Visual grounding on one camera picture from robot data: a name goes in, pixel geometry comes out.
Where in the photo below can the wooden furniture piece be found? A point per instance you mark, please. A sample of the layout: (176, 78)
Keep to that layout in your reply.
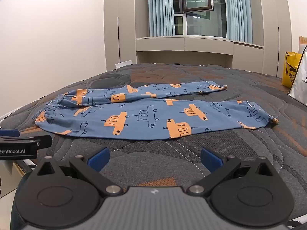
(303, 40)

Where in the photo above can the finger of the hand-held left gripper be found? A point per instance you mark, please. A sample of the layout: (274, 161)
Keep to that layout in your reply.
(9, 132)
(36, 141)

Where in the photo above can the white shopping bag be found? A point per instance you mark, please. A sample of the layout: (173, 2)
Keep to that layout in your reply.
(301, 83)

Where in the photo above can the white folded item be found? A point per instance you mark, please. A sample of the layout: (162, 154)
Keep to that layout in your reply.
(123, 64)

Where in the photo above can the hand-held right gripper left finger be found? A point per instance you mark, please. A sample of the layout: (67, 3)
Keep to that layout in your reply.
(99, 158)

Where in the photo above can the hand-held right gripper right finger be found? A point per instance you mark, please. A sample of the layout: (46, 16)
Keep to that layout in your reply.
(211, 159)

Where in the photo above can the quilted grey bed mattress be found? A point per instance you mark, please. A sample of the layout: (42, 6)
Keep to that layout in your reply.
(168, 153)

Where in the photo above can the yellow shopping bag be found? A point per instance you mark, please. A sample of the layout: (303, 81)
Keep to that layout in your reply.
(289, 69)

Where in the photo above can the blue pants with orange cars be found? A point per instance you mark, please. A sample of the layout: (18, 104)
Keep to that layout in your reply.
(144, 119)

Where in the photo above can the beige window cabinet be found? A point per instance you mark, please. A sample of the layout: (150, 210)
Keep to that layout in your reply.
(208, 46)

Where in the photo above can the glass window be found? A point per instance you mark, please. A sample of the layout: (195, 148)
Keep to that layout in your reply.
(203, 25)

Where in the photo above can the light blue curtain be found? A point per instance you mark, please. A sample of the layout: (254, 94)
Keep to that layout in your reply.
(160, 7)
(238, 9)

